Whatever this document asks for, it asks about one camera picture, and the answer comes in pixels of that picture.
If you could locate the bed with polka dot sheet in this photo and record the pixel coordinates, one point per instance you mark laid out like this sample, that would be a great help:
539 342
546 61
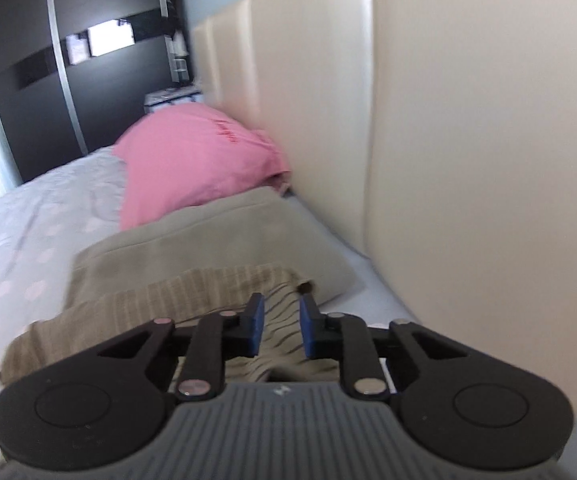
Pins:
28 220

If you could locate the beige padded headboard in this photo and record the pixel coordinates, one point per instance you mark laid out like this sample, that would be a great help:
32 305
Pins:
468 135

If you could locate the tan striped shirt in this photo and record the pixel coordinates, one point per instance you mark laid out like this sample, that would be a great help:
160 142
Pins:
193 285

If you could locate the pink pillow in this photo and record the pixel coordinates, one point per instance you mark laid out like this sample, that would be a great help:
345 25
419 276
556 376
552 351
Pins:
183 170

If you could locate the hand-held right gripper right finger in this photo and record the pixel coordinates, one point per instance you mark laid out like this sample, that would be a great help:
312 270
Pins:
308 330

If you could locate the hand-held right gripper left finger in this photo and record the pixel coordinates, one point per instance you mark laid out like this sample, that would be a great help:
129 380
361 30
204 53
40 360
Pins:
254 325

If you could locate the white nightstand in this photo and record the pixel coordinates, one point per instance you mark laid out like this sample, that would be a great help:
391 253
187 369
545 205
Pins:
168 100

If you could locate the dark sliding door wardrobe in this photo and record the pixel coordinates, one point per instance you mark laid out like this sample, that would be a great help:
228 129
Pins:
33 110

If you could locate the grey-green fleece garment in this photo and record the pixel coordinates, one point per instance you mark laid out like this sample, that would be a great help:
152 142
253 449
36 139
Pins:
218 230

